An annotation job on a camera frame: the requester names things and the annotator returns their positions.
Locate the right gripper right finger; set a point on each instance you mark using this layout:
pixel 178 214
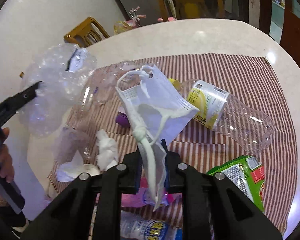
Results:
pixel 213 206

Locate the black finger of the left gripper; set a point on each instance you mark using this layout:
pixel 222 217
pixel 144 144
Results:
pixel 12 104

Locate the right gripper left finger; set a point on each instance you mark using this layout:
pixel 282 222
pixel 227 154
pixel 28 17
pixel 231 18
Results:
pixel 90 205

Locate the green snack bag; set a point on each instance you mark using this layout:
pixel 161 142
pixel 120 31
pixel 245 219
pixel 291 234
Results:
pixel 247 173

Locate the clear plastic bag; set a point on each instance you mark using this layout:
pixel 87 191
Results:
pixel 68 143

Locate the clear plastic bottle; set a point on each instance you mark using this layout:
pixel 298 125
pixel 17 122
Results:
pixel 62 73

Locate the white face mask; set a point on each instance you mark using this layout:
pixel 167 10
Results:
pixel 156 111

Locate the purple snack wrapper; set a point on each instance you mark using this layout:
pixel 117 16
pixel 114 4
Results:
pixel 121 118

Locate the person's left hand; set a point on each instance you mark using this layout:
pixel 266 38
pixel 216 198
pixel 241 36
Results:
pixel 6 164

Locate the white paper wad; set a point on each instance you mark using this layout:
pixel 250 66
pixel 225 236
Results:
pixel 69 171

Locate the blue label water bottle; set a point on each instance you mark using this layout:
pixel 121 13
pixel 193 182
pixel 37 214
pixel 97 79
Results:
pixel 135 227

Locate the pink label bottle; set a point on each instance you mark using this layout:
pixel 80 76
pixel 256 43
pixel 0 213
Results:
pixel 143 198

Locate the crumpled white tissue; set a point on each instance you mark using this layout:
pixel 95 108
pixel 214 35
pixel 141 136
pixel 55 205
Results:
pixel 107 151

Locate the yellow label clear bottle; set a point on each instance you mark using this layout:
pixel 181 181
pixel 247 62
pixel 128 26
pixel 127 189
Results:
pixel 222 112

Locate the striped red white cloth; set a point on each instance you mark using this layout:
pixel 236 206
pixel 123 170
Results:
pixel 250 79

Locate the clear plastic wrap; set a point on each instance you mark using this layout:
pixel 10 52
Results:
pixel 100 88

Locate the wooden chair left side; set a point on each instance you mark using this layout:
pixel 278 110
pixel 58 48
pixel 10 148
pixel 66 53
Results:
pixel 86 33

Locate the wooden chair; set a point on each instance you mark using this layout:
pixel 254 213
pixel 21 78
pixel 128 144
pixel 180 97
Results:
pixel 86 33
pixel 172 10

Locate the pink toy bundle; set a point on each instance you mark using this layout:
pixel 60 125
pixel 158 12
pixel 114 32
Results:
pixel 132 23

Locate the wooden chair far side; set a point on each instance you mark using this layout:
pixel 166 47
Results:
pixel 172 10

